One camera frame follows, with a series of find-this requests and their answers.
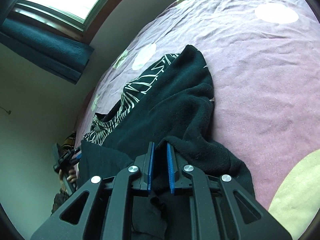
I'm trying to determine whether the black printed sweatshirt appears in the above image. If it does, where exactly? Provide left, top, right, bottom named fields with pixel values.
left=77, top=44, right=256, bottom=240

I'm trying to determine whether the person's left hand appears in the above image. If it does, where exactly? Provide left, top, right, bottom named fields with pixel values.
left=58, top=168, right=76, bottom=187

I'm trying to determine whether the yellow black striped pillow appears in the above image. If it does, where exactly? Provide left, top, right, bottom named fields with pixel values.
left=61, top=131, right=76, bottom=153

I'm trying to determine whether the dark knitted left sleeve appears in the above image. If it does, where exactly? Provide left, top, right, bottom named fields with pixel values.
left=51, top=188, right=69, bottom=214

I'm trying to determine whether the teal curtain left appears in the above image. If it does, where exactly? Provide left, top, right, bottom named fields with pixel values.
left=0, top=17, right=95, bottom=85

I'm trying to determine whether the pink dotted bed sheet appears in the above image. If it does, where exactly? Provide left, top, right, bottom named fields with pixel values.
left=74, top=0, right=320, bottom=238

